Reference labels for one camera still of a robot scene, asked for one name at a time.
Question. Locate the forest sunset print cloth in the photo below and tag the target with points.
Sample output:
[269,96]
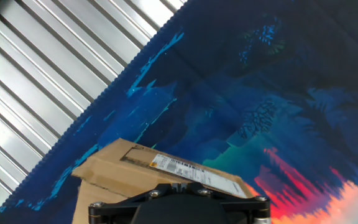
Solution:
[259,77]

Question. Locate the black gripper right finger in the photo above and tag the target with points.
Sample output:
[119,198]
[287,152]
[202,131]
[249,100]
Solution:
[247,208]

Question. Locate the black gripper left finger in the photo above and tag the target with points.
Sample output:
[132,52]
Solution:
[120,205]

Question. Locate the brown cardboard box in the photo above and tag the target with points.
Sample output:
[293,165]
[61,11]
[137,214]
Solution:
[110,174]

